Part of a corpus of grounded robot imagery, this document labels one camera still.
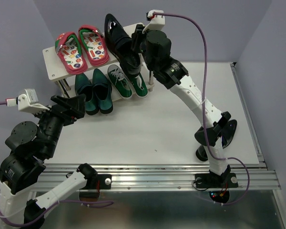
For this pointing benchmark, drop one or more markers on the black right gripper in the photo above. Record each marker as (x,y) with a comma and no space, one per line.
(136,38)

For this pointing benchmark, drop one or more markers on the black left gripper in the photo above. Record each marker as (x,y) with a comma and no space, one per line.
(76,111)

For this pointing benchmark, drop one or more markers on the black patent loafer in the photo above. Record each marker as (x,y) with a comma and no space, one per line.
(119,43)
(227,132)

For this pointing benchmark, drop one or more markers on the dark green leather loafer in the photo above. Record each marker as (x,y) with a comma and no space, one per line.
(103,91)

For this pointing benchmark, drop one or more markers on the green canvas sneaker white laces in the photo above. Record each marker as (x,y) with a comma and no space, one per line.
(139,86)

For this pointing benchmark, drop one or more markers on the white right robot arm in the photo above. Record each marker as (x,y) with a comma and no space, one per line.
(175,77)

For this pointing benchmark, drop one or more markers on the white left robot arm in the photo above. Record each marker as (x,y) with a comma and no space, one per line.
(31,144)

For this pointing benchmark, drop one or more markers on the white two-tier shoe shelf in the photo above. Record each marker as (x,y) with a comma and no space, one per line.
(58,74)

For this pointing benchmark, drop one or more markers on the red patterned slipper right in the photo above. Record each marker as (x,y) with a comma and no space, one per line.
(93,43)

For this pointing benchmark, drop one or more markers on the red patterned slipper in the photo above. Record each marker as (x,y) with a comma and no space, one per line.
(93,43)
(69,51)

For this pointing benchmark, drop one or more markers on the red patterned slipper left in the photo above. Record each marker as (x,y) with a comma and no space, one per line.
(69,51)

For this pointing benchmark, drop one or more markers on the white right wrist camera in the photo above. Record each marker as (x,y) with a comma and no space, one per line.
(156,20)

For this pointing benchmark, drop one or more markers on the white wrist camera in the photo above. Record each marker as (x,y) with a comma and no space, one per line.
(27,102)
(156,20)

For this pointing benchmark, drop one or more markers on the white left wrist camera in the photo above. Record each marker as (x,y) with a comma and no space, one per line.
(27,102)

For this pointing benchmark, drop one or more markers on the aluminium front mounting rail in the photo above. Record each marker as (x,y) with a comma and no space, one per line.
(131,178)

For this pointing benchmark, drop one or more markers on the aluminium table edge rail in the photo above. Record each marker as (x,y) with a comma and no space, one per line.
(246,111)

